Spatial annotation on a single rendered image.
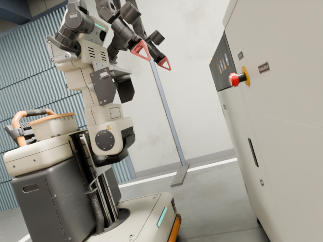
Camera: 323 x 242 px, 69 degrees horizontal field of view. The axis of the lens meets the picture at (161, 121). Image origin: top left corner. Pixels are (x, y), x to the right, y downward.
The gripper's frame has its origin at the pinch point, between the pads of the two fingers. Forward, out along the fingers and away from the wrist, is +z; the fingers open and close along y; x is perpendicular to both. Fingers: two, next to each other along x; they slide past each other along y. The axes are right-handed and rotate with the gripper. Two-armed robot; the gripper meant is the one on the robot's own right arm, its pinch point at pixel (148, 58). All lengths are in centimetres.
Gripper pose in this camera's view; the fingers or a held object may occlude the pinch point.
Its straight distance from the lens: 96.6
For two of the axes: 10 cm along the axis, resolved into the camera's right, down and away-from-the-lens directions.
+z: 6.7, 7.4, -0.7
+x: -7.0, 6.6, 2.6
